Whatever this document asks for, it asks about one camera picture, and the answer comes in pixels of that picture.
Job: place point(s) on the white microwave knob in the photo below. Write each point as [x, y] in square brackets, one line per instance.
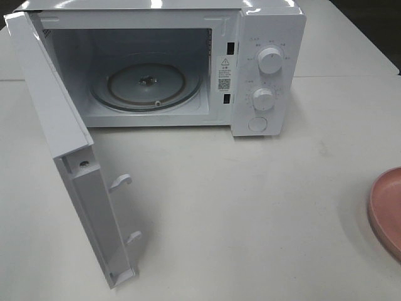
[263, 99]
[270, 60]

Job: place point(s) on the white microwave door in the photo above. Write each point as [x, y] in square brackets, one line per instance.
[71, 146]

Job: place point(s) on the glass microwave turntable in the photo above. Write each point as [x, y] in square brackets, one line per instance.
[145, 87]

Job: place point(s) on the white warning label sticker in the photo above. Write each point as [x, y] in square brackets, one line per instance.
[224, 73]

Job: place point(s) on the round white door button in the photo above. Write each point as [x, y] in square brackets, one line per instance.
[258, 124]

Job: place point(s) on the pink round plate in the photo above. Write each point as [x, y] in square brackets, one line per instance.
[384, 210]

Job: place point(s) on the white microwave oven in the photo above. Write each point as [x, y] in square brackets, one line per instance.
[92, 37]

